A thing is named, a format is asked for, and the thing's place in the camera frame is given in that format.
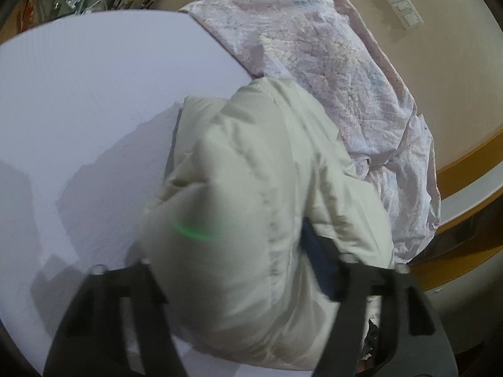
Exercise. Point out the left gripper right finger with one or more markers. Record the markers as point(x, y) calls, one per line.
point(384, 326)

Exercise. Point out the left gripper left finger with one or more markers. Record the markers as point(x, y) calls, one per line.
point(90, 339)

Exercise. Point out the cream puffer down jacket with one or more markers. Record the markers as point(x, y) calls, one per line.
point(223, 233)

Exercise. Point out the pink floral crumpled quilt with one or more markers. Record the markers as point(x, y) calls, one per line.
point(325, 46)

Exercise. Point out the wooden door frame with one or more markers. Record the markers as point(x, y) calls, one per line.
point(467, 185)

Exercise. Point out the white wall socket panel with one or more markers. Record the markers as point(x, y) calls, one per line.
point(406, 13)

